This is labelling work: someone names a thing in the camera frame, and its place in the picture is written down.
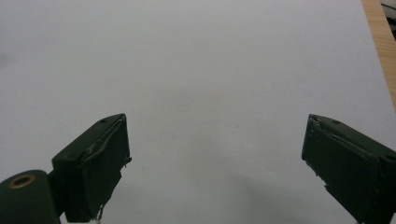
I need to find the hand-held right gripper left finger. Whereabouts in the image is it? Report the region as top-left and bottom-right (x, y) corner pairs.
(47, 113), (133, 224)

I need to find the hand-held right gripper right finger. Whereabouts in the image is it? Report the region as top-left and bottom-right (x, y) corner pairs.
(301, 113), (396, 224)

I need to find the wooden table edge strip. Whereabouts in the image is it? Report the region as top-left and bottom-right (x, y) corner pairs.
(361, 0), (396, 112)

